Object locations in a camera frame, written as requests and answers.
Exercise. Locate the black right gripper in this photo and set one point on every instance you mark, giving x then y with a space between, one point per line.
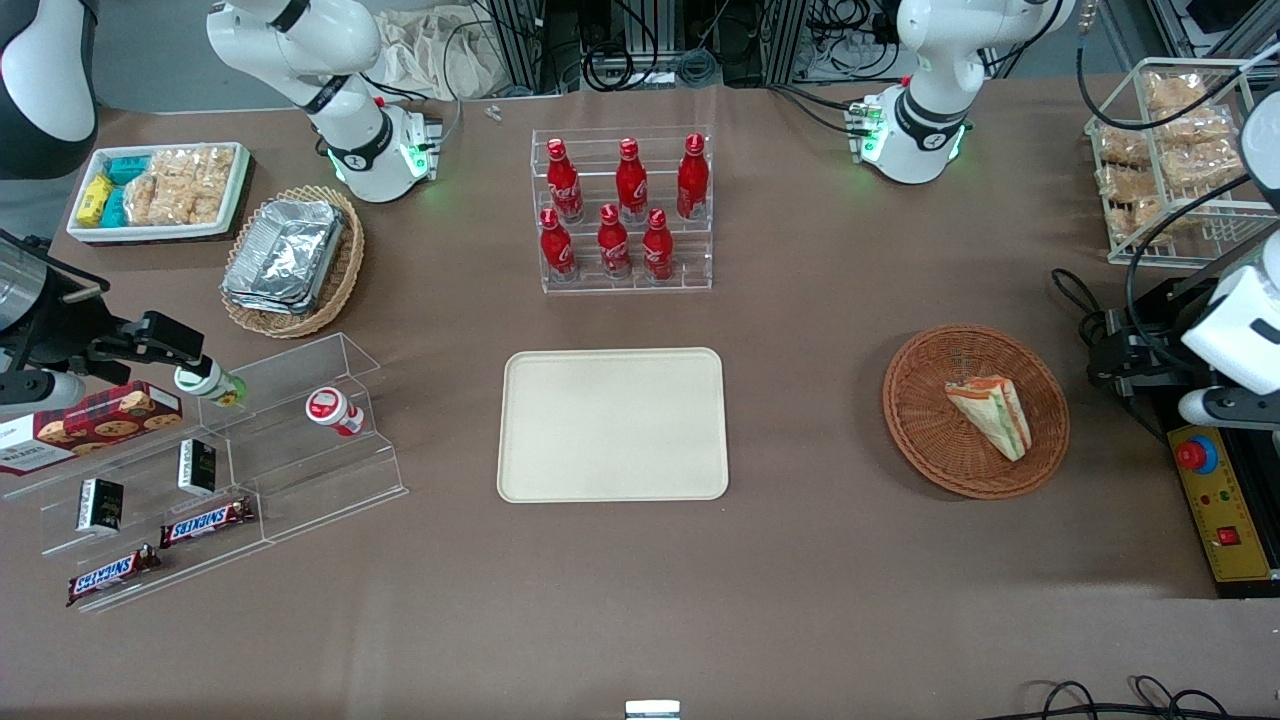
72 337

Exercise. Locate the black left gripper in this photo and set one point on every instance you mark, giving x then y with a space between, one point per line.
1142 345

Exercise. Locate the triangular sandwich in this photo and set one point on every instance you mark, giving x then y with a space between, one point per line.
992 415

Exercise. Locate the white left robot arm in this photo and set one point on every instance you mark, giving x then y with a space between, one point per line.
925 100

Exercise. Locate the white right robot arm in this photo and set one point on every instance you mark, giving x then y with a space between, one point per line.
350 60

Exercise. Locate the white rectangular snack tray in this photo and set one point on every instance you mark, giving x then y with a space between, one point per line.
160 233

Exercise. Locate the brown round wicker basket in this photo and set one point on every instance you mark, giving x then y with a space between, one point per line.
925 420

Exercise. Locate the light oval wicker basket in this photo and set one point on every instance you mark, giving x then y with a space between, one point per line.
340 275

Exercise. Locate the beige plastic tray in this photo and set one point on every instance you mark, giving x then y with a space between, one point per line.
612 425

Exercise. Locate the black appliance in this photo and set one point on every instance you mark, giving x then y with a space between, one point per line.
1160 415

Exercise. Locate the white bottle with green cap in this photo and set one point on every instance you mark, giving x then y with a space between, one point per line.
215 385

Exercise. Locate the red tartan cookie box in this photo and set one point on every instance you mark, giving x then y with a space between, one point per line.
100 420

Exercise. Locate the small black box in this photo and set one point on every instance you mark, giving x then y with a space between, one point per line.
101 505
197 467

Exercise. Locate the clear fried snack packet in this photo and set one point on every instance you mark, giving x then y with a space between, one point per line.
1130 220
1122 147
1125 183
1195 165
1195 125
1175 92

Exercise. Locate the teal snack packet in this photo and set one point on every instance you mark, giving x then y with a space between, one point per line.
128 168
114 208

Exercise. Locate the clear rice cracker packet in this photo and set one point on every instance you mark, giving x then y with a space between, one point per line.
142 200
195 165
190 205

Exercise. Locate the yellow snack packet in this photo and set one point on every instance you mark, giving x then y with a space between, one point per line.
95 200

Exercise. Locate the stacked aluminium foil trays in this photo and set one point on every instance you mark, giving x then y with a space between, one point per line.
285 255

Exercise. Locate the yellow emergency stop control box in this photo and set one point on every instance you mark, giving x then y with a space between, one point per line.
1225 500

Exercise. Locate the Snickers chocolate bar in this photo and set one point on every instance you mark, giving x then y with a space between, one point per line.
110 575
205 521

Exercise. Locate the clear acrylic stepped shelf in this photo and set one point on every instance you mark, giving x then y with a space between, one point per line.
300 470

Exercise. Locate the white bottle with red cap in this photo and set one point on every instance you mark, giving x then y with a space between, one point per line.
332 410

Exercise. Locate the beige crumpled cloth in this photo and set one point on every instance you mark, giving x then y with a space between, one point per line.
430 55

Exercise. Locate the red cola bottle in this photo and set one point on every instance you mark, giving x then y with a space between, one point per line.
557 250
657 250
631 185
614 248
693 180
564 185

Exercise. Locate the clear acrylic bottle rack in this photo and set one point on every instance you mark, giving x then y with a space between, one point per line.
690 255

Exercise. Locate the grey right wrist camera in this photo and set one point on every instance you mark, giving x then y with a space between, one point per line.
40 393

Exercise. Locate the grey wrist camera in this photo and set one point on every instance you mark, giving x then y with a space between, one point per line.
1225 408
40 393

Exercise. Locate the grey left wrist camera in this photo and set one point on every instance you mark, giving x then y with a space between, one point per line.
1225 408

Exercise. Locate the aluminium profile frame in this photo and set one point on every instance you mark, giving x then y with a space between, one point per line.
515 45
787 40

